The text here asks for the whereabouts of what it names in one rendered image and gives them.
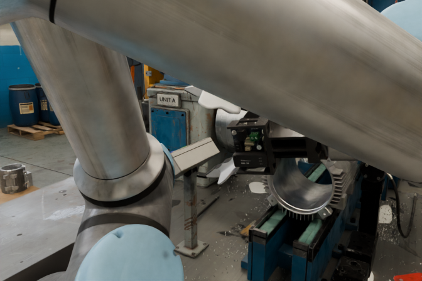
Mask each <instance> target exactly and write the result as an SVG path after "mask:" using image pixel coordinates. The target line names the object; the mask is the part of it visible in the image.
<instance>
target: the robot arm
mask: <svg viewBox="0 0 422 281"><path fill-rule="evenodd" d="M8 23H9V24H10V25H11V27H12V29H13V31H14V33H15V35H16V37H17V39H18V41H19V43H20V45H21V47H22V49H23V51H24V53H25V55H26V57H27V59H28V61H29V63H30V65H31V67H32V69H33V71H34V73H35V75H36V77H37V79H38V81H39V83H40V85H41V87H42V89H43V91H44V93H45V95H46V97H47V99H48V101H49V103H50V105H51V107H52V109H53V111H54V113H55V115H56V117H57V119H58V121H59V123H60V125H61V126H62V129H63V131H64V133H65V135H66V136H67V139H68V141H69V143H70V145H71V146H72V149H73V151H74V153H75V155H76V156H77V159H76V161H75V164H74V167H73V178H74V181H75V184H76V185H77V187H78V190H79V191H80V193H81V195H82V197H83V199H84V200H85V209H84V213H83V217H82V221H81V224H80V227H79V229H78V233H77V237H76V240H75V244H74V246H73V251H72V255H71V257H70V261H69V264H68V268H67V270H66V271H64V272H57V273H53V274H50V275H47V276H45V277H43V278H41V279H39V280H37V281H184V273H183V265H182V262H181V258H180V256H179V255H176V254H175V252H174V249H175V246H174V244H173V243H172V241H171V240H170V223H171V206H172V197H173V188H174V185H175V168H174V163H173V159H172V156H171V154H170V152H169V151H168V149H167V148H166V147H165V146H164V145H163V144H162V143H159V142H158V140H157V139H156V138H155V137H153V136H152V135H151V134H149V133H146V129H145V126H144V122H143V117H142V114H141V110H140V107H139V102H138V98H137V95H136V91H135V88H134V84H133V80H132V76H131V72H130V69H129V65H128V62H127V58H126V57H130V58H132V59H133V60H136V61H138V62H140V63H143V64H145V65H148V66H150V67H151V68H154V69H156V70H158V71H161V72H163V73H165V74H167V75H169V76H172V77H174V78H176V79H179V80H181V81H183V82H185V83H187V84H190V85H192V86H189V87H186V88H185V91H186V92H188V93H190V94H192V95H194V96H196V97H200V98H199V101H198V103H199V104H200V105H201V106H203V107H205V108H206V109H222V110H223V111H225V112H227V113H228V114H240V112H241V110H244V111H247V113H246V114H245V116H244V117H243V118H241V119H240V120H233V121H232V122H231V123H230V124H229V125H228V126H227V129H230V130H231V134H232V136H233V140H234V147H235V152H234V154H233V156H232V157H231V158H228V159H226V160H225V161H224V162H223V163H222V164H218V165H216V166H214V167H213V168H212V169H211V170H210V171H209V172H208V173H206V177H209V178H219V180H218V183H217V184H222V183H224V182H225V181H226V180H227V179H228V178H229V177H230V176H231V175H233V174H253V175H274V173H275V171H276V169H277V167H278V165H279V162H280V160H281V158H308V163H320V160H327V159H328V158H329V159H330V160H331V161H349V162H350V163H353V162H355V161H362V162H364V163H366V164H368V165H371V166H373V167H376V168H378V169H380V170H382V171H384V172H386V173H389V174H391V175H393V176H396V177H397V178H400V179H402V180H404V181H407V182H409V183H411V184H413V185H415V186H418V187H420V188H422V0H405V1H402V2H399V3H396V4H393V5H391V6H389V7H388V8H386V9H385V10H383V11H382V12H381V13H380V12H378V11H377V10H375V9H374V8H372V7H371V6H369V5H368V4H367V3H365V2H363V1H362V0H0V26H1V25H4V24H8ZM259 167H265V170H264V171H247V169H256V168H259Z"/></svg>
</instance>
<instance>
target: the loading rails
mask: <svg viewBox="0 0 422 281"><path fill-rule="evenodd" d="M362 163H363V162H361V163H360V164H357V165H358V166H357V167H356V168H357V170H356V173H355V176H354V178H353V180H355V188H354V192H353V194H347V205H346V207H345V209H344V210H341V209H336V208H331V209H332V210H333V213H332V214H331V215H330V216H328V217H327V218H326V220H320V219H317V218H314V219H313V221H312V220H311V218H310V219H309V221H308V217H307V218H306V220H305V221H304V217H303V218H302V219H301V220H300V216H299V218H298V219H296V216H295V217H294V218H293V214H292V215H291V216H290V217H289V212H288V214H287V215H286V210H285V211H284V212H283V213H282V210H281V209H278V204H276V205H275V206H272V207H270V208H269V209H268V210H267V211H266V212H265V213H264V214H263V215H262V216H261V217H260V218H259V219H258V220H257V221H256V222H255V223H254V224H253V225H252V226H251V227H250V228H249V236H248V254H247V255H246V256H245V257H244V258H243V259H242V260H241V268H244V269H246V270H247V279H248V280H252V281H268V279H269V278H270V276H271V275H272V274H273V272H274V271H275V269H276V268H277V267H278V266H279V267H280V268H284V269H286V270H289V271H291V281H328V280H327V279H325V278H322V276H323V274H324V272H325V270H326V267H327V265H328V263H329V261H330V259H331V257H333V258H337V259H340V257H341V256H342V255H344V248H345V246H344V245H343V244H341V243H339V241H340V238H341V236H342V234H343V232H344V230H345V229H346V230H350V231H352V230H355V231H358V229H359V220H356V219H355V218H351V216H352V213H353V212H354V209H355V208H358V209H360V207H361V201H362V198H360V197H361V191H362V190H361V182H362V179H363V177H362V175H361V173H360V167H361V165H362ZM304 176H305V177H306V178H307V179H309V180H310V181H312V182H314V183H317V184H332V179H331V176H330V173H329V171H328V170H327V168H326V167H325V165H324V164H323V163H322V162H321V161H320V163H314V165H312V167H311V168H309V170H307V172H306V173H304ZM304 229H306V230H305V231H304V232H303V234H302V235H301V236H300V238H299V239H298V240H296V239H297V238H298V237H299V235H300V234H301V232H302V231H303V230H304ZM292 245H293V246H292Z"/></svg>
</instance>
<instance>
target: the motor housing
mask: <svg viewBox="0 0 422 281"><path fill-rule="evenodd" d="M320 161H321V162H322V163H323V164H324V165H325V167H326V168H327V170H328V171H329V173H330V176H331V179H332V184H317V183H314V182H312V181H310V180H309V179H307V178H306V177H305V176H304V175H303V174H302V173H301V172H300V170H299V169H298V166H297V164H296V159H295V158H281V160H280V162H279V165H278V167H277V169H276V171H275V173H274V175H264V176H262V177H261V178H263V180H262V182H264V183H263V184H262V185H264V186H265V187H264V188H263V189H267V190H270V192H271V194H272V195H273V197H274V198H275V200H276V201H277V202H278V203H279V204H280V205H281V206H282V213H283V212H284V211H285V210H286V215H287V214H288V212H289V217H290V216H291V215H292V214H293V218H294V217H295V216H296V219H298V218H299V216H300V220H301V219H302V218H303V217H304V221H305V220H306V218H307V217H308V221H309V219H310V218H311V220H312V221H313V219H314V218H315V216H316V215H317V213H318V212H319V211H321V210H322V209H324V208H326V207H327V206H328V205H329V204H331V205H335V206H337V205H338V203H339V202H340V200H341V198H342V196H343V195H344V193H345V194H346V192H347V191H348V188H349V184H350V183H351V181H352V180H353V178H354V176H355V173H356V170H357V168H356V167H357V166H358V165H357V163H358V161H355V162H353V163H351V165H350V170H349V171H348V173H344V172H342V171H343V169H337V168H335V166H334V165H333V166H331V167H330V168H328V167H327V166H326V164H325V163H324V162H323V161H322V160H320ZM344 174H345V175H344Z"/></svg>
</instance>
